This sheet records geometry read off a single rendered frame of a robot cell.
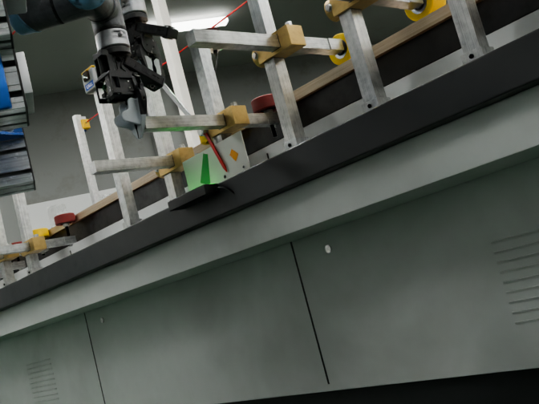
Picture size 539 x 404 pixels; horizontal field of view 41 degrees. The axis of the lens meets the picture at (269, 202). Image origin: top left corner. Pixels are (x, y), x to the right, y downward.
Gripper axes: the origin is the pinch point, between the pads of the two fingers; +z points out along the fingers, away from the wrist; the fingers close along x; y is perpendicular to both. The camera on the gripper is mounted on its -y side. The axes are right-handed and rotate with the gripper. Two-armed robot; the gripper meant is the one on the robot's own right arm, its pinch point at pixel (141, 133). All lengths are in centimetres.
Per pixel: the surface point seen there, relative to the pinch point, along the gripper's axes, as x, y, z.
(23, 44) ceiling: -483, -226, -258
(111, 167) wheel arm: -23.4, -4.9, 1.0
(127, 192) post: -53, -27, 1
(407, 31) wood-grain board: 46, -45, -7
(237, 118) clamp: 5.2, -25.6, -1.6
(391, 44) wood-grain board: 41, -45, -6
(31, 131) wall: -623, -286, -217
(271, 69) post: 21.4, -24.9, -7.7
